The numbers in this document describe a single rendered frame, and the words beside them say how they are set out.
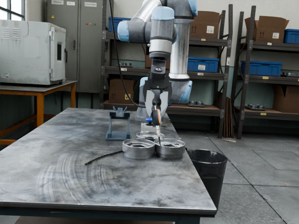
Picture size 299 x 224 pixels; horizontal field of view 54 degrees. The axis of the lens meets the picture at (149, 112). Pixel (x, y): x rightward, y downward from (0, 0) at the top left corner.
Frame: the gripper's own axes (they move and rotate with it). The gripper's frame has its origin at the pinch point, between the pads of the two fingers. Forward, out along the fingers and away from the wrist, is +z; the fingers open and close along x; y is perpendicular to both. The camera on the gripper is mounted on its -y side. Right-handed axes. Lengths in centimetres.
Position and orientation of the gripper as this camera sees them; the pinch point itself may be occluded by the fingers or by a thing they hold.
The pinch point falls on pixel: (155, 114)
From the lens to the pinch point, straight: 97.0
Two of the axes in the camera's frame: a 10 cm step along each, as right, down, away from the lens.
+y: -0.2, -0.3, 10.0
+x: -10.0, -0.7, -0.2
